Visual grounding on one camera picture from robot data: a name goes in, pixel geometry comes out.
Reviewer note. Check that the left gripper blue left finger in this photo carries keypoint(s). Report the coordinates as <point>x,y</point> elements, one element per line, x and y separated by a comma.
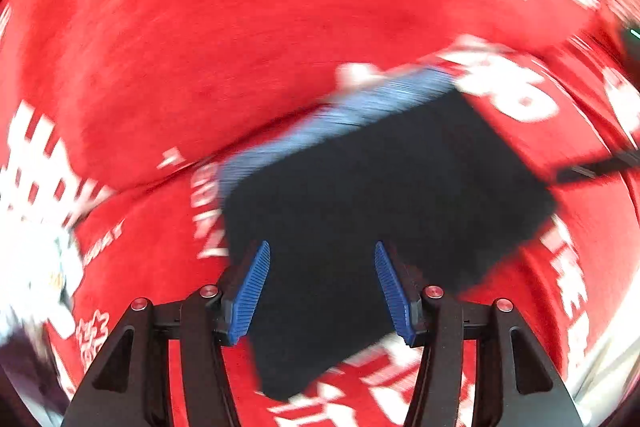
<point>244,291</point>

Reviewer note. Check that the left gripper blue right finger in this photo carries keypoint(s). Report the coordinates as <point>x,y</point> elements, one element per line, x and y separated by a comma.
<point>395,295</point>

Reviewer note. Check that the black pants with blue trim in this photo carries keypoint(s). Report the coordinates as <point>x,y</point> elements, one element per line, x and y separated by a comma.
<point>409,163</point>

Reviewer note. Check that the red wedding bed blanket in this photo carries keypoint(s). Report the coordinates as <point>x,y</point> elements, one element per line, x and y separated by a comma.
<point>165,237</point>

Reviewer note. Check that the white floral cloth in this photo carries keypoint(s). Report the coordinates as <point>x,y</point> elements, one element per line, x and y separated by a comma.
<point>40,272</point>

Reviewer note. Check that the red wedding pillow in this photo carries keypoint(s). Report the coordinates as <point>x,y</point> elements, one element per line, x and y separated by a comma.
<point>119,92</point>

